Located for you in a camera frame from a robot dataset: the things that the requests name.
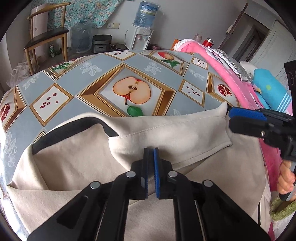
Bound white plastic bag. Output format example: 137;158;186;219
6;62;31;88

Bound pink floral blanket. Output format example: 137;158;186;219
172;39;292;240

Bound white water dispenser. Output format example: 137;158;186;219
126;26;154;50

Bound blue water jug on dispenser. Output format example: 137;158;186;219
133;1;160;29

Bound person's right hand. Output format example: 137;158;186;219
277;160;295;195

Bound teal floral wall cloth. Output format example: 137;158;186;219
31;0;124;29

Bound fruit pattern table cloth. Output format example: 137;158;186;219
0;49;241;241

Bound cream jacket with black trim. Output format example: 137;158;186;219
7;103;271;232

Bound black rice cooker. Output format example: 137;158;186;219
91;35;112;54

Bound empty clear water jug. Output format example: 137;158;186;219
70;18;92;53

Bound wooden chair with black seat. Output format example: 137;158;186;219
23;1;72;76

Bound blue pillow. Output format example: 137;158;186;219
252;68;293;115

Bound grey lace cloth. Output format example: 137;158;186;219
206;47;251;82

